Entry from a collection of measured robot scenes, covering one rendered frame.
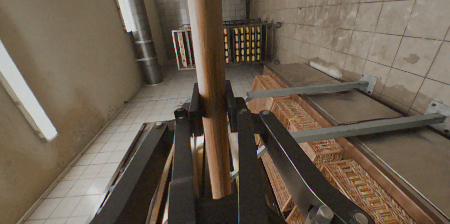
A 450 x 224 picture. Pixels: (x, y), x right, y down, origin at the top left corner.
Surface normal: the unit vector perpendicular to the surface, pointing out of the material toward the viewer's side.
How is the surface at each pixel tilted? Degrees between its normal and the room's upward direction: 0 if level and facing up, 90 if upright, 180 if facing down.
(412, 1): 0
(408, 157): 90
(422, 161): 90
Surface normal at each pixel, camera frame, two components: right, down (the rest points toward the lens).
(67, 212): -0.07, -0.89
